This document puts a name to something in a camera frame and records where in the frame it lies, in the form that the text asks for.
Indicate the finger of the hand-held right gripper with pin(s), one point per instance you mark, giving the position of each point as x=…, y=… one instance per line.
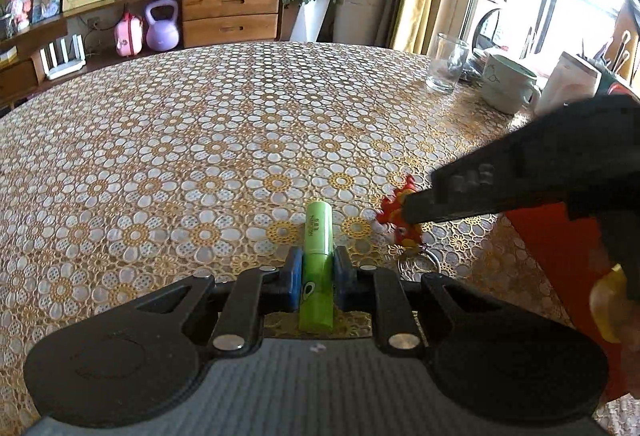
x=515, y=155
x=475, y=203

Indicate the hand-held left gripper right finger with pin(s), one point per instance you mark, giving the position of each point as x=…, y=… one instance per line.
x=344, y=281

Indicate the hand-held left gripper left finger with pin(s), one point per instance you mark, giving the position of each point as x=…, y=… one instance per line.
x=294, y=281

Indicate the green lip balm tube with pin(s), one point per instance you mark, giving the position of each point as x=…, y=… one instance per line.
x=315, y=266

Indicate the red cardboard box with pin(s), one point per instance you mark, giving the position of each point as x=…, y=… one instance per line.
x=550, y=256

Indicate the person's right hand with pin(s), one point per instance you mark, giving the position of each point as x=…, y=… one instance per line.
x=607, y=303

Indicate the white green mug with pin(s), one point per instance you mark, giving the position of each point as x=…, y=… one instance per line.
x=507, y=85

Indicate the orange black tool holder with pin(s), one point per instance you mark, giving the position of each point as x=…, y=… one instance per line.
x=620, y=84

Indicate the crumpled silver wrapper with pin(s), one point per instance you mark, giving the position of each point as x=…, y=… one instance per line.
x=474, y=65

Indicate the clear drinking glass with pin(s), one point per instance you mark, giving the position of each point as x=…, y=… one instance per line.
x=446, y=65

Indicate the white washing machine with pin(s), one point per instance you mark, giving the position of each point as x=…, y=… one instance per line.
x=492, y=23

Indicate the wooden cabinet with drawers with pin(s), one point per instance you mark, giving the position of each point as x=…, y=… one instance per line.
x=230, y=15

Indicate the purple kettlebell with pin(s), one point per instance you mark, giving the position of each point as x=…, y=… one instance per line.
x=162, y=30

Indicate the white router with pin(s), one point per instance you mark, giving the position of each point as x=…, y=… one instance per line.
x=62, y=63

